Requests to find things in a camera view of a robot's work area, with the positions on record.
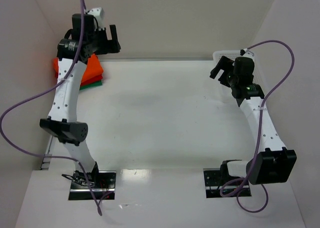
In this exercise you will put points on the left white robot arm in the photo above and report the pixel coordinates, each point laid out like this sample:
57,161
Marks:
86,38

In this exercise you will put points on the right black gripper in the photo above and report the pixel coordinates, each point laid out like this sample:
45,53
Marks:
223,72

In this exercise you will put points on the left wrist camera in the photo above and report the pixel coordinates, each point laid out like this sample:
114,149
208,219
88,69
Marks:
98,14

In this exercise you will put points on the orange t shirt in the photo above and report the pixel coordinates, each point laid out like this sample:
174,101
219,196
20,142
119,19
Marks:
93,68

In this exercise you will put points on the white plastic basket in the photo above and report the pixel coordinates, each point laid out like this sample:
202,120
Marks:
245,88

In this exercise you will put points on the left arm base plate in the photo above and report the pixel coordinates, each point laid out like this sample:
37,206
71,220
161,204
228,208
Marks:
104,189

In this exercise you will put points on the folded green t shirt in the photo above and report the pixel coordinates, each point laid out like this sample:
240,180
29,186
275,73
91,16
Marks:
91,85

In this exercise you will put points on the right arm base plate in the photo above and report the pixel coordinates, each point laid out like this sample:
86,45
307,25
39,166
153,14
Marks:
214,181

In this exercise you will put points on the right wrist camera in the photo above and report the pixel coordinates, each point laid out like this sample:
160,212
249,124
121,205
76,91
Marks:
247,53

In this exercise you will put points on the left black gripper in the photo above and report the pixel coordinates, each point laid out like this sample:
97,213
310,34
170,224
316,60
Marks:
106,43

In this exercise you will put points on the folded red t shirt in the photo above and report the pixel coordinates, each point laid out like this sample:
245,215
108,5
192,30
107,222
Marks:
92,80

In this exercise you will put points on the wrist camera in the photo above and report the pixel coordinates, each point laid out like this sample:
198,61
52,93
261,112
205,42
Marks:
98,14
247,53

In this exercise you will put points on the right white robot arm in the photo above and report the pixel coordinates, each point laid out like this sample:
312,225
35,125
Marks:
272,162

